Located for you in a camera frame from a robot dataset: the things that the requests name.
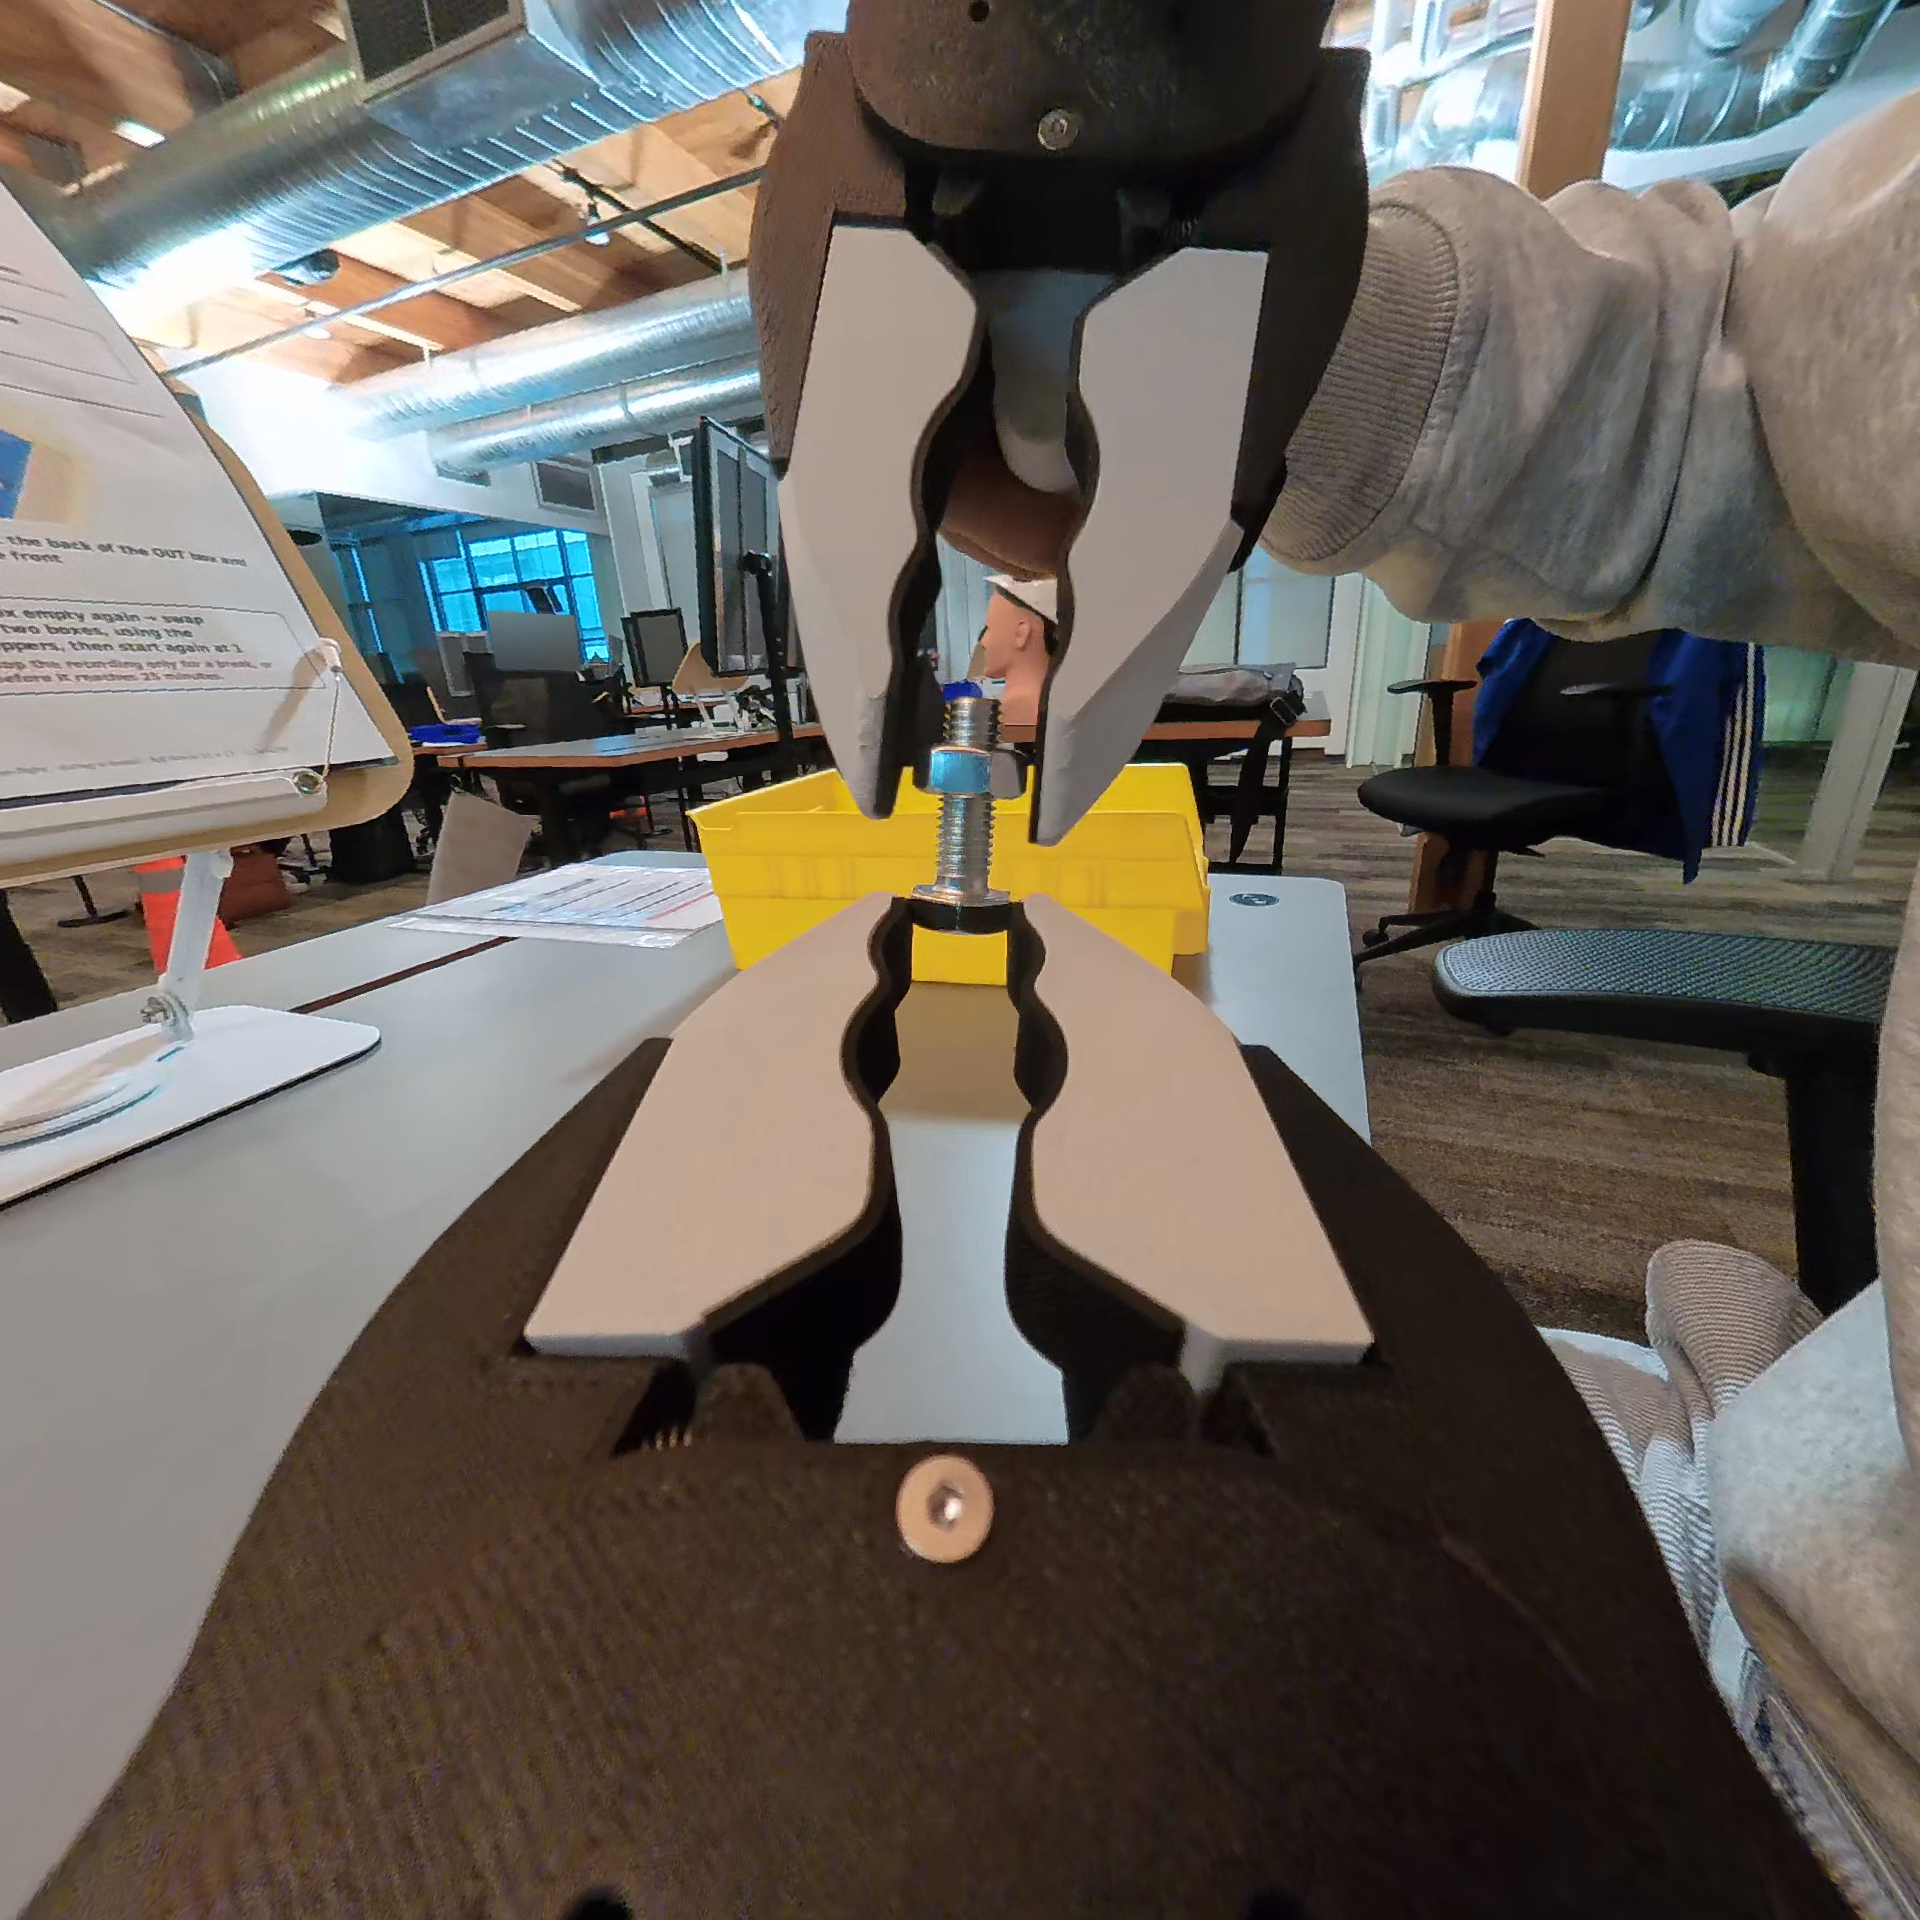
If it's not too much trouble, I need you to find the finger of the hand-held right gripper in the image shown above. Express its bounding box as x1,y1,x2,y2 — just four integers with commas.
778,222,988,817
1025,247,1272,845

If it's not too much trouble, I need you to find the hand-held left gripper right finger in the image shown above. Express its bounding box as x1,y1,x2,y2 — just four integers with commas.
1008,896,1375,1397

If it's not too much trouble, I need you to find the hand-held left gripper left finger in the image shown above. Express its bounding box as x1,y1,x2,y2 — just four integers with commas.
525,890,902,1365

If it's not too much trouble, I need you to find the silver threaded bolt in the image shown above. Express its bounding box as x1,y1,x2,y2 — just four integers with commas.
930,692,1020,932

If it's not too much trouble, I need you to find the person's right forearm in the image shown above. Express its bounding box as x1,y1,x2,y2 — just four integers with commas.
1260,128,1920,670

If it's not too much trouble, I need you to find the grey desk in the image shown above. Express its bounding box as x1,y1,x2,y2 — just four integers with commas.
0,854,1374,1920

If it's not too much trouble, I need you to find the person's right hand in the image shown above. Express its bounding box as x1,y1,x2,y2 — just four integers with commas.
933,426,1085,582

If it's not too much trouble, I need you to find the black computer monitor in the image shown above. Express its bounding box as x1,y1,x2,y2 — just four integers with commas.
692,415,784,677

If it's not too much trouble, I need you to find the mannequin head with white helmet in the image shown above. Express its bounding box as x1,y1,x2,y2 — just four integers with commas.
966,569,1074,725

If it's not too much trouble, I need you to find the yellow plastic bin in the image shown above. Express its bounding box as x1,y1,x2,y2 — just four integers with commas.
687,760,1212,985

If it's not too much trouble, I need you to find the laminated paper sheet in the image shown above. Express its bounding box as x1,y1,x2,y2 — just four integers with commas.
391,862,722,946

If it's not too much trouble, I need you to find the wooden office table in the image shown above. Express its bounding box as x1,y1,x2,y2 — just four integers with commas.
433,719,841,865

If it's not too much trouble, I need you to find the tan board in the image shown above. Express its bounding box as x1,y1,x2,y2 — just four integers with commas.
428,790,536,909

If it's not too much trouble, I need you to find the black office chair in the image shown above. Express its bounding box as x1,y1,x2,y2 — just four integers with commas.
1357,673,1682,975

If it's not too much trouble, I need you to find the black mesh chair armrest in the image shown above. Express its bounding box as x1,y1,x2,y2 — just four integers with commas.
1430,927,1895,1313

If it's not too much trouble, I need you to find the white document stand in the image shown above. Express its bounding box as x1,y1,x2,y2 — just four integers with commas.
0,374,415,1209

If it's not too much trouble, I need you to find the orange traffic cone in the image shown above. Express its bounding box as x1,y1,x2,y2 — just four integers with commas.
134,854,242,975

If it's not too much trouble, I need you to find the blue striped jacket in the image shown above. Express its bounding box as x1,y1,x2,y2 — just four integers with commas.
1471,616,1769,884

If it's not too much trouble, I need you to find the printed instruction sheet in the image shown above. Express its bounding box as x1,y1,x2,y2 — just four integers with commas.
0,180,396,805

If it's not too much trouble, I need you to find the silver round ceiling duct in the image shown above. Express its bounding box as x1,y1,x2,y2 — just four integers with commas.
433,374,769,477
345,276,758,425

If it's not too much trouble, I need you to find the large silver ceiling duct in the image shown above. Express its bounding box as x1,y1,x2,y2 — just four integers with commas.
58,0,841,287

